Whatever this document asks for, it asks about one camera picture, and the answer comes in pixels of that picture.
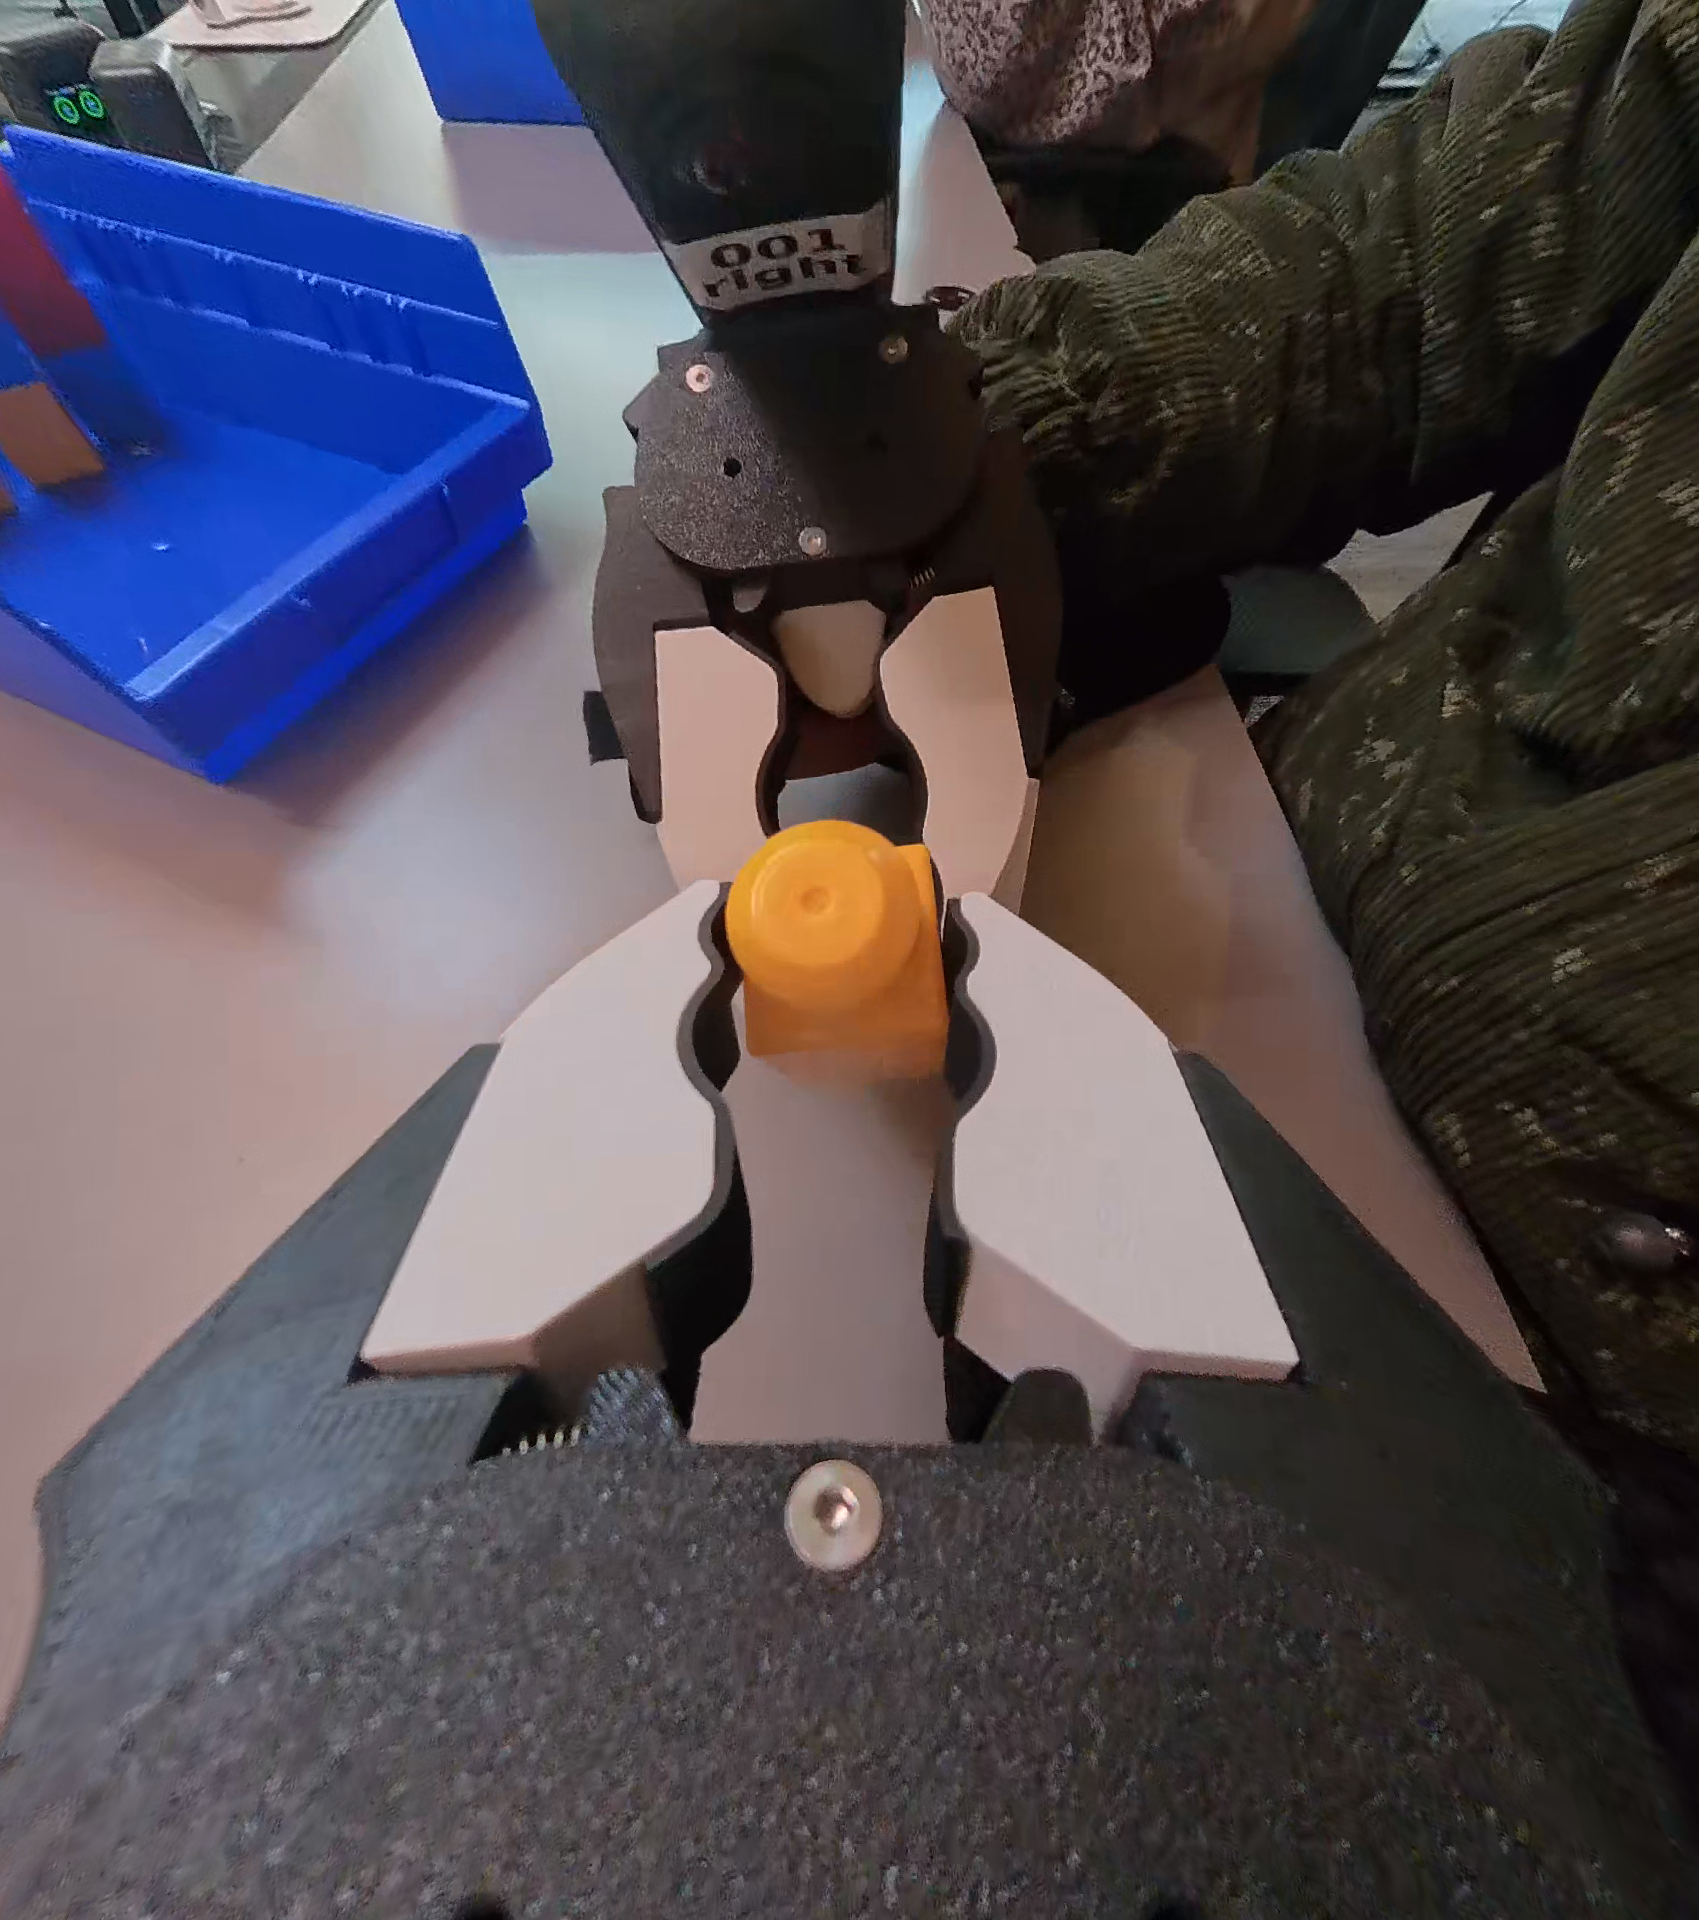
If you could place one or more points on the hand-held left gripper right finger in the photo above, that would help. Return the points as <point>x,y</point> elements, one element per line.
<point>1112,1184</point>

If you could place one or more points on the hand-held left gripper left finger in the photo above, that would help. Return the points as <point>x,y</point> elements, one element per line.
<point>551,1184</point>

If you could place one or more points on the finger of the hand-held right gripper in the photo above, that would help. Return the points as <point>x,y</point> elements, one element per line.
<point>971,721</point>
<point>707,750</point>

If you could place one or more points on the blue plastic bin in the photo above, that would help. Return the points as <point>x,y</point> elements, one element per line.
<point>489,61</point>
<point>309,510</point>

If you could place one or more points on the spotted grey cloth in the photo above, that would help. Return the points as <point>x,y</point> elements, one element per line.
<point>1090,61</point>

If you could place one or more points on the black device with green lights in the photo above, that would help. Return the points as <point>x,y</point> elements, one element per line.
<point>85,99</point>

